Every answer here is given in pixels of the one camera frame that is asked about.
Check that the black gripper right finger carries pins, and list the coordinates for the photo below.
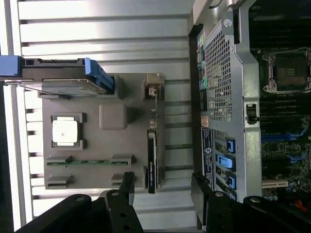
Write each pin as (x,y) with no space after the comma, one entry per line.
(206,201)

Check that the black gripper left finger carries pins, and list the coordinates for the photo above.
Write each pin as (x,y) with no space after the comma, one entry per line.
(124,194)

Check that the green RAM stick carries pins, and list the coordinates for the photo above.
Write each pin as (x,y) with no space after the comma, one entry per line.
(92,162)

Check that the grey plastic parts rack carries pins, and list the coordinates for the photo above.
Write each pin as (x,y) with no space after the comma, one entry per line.
(109,145)

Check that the white expansion slot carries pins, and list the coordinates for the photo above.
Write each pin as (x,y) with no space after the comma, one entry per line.
(274,185)

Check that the green motherboard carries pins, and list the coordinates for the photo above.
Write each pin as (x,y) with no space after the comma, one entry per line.
(274,150)

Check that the silver CPU chip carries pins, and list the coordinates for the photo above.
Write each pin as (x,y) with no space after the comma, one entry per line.
(64,132)

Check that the blue expansion slot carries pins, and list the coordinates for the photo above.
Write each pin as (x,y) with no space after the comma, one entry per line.
(279,136)

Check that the dark grey PC case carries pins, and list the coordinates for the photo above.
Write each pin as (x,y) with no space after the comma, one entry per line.
(243,80)

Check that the hard disk with blue caddy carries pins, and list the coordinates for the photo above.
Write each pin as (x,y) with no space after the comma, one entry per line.
(60,72)

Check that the CPU socket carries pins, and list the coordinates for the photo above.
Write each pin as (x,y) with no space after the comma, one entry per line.
(289,72)

